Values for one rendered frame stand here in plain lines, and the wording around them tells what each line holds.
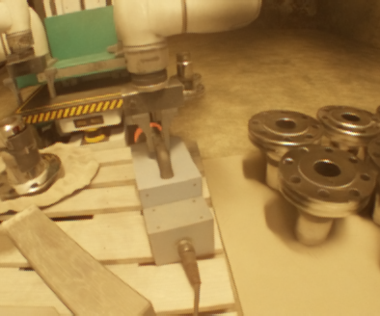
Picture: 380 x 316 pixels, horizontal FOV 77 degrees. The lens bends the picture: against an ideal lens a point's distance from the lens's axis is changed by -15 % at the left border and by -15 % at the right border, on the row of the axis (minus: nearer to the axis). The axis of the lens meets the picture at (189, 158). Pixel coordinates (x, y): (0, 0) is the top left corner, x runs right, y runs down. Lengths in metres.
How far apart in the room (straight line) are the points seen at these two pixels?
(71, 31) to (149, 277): 1.10
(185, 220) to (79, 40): 1.02
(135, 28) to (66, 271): 0.48
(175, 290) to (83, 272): 0.19
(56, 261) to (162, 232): 0.23
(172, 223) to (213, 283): 0.16
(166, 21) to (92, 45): 0.86
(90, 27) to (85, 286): 1.09
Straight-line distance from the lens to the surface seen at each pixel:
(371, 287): 0.85
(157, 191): 0.59
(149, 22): 0.53
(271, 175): 1.01
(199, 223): 0.57
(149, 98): 0.59
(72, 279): 0.57
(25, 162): 0.95
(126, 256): 0.68
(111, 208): 0.82
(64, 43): 1.38
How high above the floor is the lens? 0.66
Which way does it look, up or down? 32 degrees down
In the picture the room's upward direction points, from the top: 5 degrees counter-clockwise
